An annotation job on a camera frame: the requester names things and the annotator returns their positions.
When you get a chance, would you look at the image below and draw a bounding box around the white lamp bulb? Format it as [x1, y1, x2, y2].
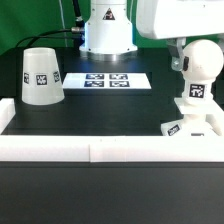
[182, 39, 224, 101]

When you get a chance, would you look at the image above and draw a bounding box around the white lamp shade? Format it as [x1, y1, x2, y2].
[22, 47, 64, 105]

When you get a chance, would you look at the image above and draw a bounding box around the white lamp base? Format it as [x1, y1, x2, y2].
[161, 98, 224, 137]

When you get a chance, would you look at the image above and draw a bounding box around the white marker plate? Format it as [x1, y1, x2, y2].
[63, 73, 151, 90]

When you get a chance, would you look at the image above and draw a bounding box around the white foam fence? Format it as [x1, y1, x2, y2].
[0, 98, 224, 163]

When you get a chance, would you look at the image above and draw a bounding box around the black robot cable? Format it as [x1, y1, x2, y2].
[15, 0, 86, 48]

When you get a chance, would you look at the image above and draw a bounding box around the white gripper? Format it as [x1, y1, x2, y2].
[136, 0, 224, 71]

